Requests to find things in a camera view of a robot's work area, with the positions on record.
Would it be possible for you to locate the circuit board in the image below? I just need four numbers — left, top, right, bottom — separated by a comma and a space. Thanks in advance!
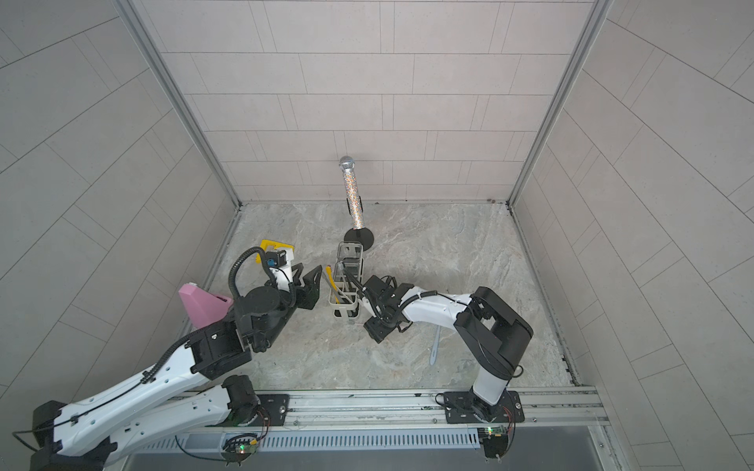
477, 427, 510, 460
221, 433, 259, 466

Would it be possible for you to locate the white vent grille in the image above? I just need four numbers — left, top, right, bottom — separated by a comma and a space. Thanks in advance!
138, 428, 480, 457

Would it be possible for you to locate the aluminium corner profile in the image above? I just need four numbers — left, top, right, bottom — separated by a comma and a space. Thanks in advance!
113, 0, 243, 211
508, 0, 612, 211

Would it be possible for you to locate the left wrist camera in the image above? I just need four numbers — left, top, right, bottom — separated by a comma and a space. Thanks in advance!
263, 247, 294, 292

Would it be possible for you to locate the aluminium corner profile left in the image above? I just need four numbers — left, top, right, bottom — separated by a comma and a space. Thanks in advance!
113, 0, 243, 211

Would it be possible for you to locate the black microphone stand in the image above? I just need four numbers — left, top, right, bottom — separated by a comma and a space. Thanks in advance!
344, 197, 375, 251

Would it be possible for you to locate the right circuit board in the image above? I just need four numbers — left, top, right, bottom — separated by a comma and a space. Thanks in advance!
477, 427, 510, 460

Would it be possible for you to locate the yellow triangle plastic piece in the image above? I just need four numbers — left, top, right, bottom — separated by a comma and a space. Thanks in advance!
255, 239, 295, 267

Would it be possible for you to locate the left circuit board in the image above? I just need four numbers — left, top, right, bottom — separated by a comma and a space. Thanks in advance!
221, 433, 259, 466

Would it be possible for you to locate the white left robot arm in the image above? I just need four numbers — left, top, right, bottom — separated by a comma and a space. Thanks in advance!
29, 264, 322, 470

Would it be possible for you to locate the pink plastic block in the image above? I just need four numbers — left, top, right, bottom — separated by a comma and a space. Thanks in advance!
179, 283, 233, 329

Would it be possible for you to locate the aluminium corner profile right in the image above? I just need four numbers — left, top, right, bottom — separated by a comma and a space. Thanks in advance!
508, 0, 612, 211

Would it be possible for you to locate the yellow toothbrush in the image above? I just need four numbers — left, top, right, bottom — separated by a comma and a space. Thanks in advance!
325, 265, 341, 304

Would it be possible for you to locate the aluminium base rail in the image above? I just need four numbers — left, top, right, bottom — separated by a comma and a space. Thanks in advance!
267, 387, 610, 431

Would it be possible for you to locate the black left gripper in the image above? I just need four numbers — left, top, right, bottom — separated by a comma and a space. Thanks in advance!
256, 262, 326, 349

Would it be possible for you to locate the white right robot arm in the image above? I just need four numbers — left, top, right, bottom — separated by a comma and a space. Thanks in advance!
357, 276, 533, 406

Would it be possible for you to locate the glitter silver microphone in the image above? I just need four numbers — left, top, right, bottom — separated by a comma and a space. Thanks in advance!
339, 156, 365, 230

